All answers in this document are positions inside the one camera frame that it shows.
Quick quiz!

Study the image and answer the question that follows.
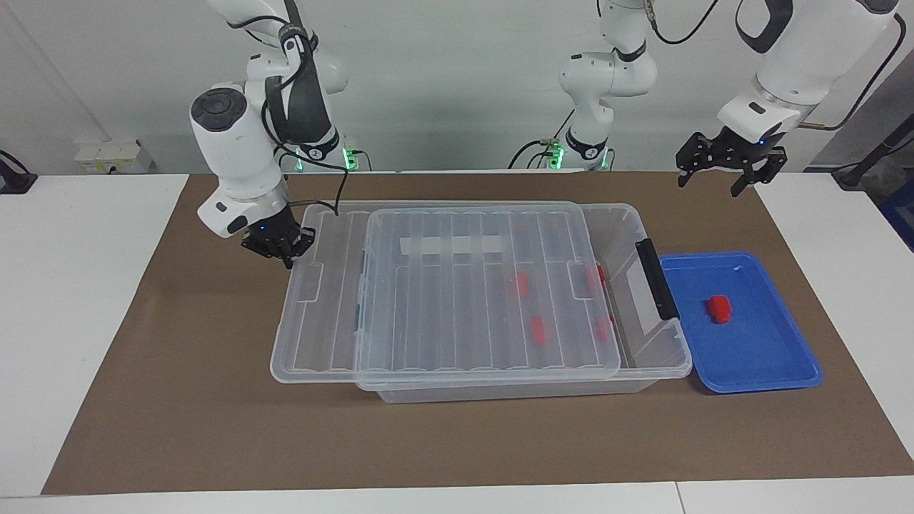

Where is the blue plastic tray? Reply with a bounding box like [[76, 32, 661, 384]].
[[658, 251, 824, 394]]

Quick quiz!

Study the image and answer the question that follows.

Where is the white wall socket box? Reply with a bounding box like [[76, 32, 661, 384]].
[[75, 139, 152, 174]]

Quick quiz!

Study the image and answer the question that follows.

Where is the black box latch handle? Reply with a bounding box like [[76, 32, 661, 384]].
[[636, 238, 681, 321]]

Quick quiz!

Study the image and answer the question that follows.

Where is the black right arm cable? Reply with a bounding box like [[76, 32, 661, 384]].
[[227, 0, 351, 216]]

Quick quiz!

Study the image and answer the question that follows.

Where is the brown table mat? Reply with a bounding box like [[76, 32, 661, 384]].
[[41, 171, 914, 495]]

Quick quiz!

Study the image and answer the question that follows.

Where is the black clamp object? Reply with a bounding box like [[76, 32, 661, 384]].
[[0, 150, 38, 195]]

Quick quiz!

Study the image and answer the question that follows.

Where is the blue crate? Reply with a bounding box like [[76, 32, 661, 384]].
[[877, 182, 914, 251]]

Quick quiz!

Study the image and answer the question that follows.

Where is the white tape strip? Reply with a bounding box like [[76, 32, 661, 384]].
[[400, 236, 512, 256]]

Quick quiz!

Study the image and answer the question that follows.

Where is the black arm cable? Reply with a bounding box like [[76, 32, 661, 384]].
[[646, 0, 908, 133], [227, 0, 351, 216]]

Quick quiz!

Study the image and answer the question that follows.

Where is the black stand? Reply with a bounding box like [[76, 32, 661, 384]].
[[832, 114, 914, 190]]

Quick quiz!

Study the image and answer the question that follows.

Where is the black base cable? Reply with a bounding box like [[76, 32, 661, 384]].
[[508, 107, 576, 170]]

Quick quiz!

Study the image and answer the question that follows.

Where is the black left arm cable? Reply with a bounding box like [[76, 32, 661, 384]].
[[646, 0, 908, 133]]

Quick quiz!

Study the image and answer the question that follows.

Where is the clear plastic storage box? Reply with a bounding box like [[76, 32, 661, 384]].
[[353, 203, 693, 404]]

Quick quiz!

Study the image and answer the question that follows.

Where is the clear ribbed box lid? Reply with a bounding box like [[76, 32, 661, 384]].
[[270, 201, 621, 385]]

